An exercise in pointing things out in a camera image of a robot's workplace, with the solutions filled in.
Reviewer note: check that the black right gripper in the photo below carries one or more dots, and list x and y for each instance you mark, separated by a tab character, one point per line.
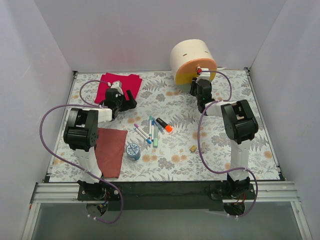
202	86

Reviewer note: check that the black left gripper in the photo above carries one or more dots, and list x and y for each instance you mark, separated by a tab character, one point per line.
124	100

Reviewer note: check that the black orange highlighter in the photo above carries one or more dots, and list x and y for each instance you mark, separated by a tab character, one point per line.
166	126

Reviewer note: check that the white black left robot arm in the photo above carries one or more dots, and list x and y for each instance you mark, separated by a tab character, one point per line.
81	135

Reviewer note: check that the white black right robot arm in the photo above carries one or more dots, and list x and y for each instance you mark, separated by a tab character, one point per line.
240	127

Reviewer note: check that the red folded cloth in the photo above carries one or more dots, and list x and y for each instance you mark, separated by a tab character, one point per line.
130	82

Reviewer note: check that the purple cap white marker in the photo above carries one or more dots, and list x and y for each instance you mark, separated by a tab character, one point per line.
141	131

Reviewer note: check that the teal cap white marker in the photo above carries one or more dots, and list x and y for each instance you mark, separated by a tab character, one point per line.
150	126

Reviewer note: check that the floral patterned table mat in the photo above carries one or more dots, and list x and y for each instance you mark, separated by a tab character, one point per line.
172	160

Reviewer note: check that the blue pen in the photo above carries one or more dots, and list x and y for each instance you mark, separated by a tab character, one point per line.
158	125

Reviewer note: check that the blue cap white marker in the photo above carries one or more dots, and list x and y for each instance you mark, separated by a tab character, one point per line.
143	136

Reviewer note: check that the blue patterned tape roll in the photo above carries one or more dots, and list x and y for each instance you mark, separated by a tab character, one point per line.
133	152

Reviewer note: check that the rust brown folded garment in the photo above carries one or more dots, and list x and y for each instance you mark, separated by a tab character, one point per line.
109	151

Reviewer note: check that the small beige eraser stick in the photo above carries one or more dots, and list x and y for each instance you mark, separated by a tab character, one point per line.
203	147

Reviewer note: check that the small brass sharpener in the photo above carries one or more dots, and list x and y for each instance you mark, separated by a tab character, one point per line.
193	148

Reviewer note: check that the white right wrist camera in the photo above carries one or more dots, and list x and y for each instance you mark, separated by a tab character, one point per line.
204	73

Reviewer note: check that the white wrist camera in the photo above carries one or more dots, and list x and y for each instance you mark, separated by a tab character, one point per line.
204	73
118	86

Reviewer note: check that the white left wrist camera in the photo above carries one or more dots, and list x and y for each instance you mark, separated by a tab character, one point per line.
118	86

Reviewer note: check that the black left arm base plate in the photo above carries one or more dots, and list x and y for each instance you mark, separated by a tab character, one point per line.
97	192

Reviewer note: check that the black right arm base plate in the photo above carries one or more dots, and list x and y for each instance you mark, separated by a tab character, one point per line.
220	191

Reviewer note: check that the aluminium frame rail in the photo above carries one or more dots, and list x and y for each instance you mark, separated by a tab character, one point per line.
166	211

